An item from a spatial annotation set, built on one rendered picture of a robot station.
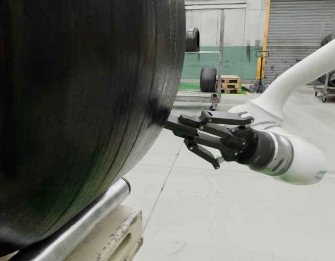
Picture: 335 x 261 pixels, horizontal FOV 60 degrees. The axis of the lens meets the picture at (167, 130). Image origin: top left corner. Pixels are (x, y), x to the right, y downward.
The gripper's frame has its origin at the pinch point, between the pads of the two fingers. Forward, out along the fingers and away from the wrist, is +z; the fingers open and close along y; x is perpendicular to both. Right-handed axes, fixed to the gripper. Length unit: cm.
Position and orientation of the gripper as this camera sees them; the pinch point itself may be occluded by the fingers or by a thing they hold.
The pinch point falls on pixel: (176, 124)
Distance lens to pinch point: 48.6
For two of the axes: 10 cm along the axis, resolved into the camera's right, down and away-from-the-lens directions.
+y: -4.7, 7.9, 3.9
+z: -8.2, -2.5, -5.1
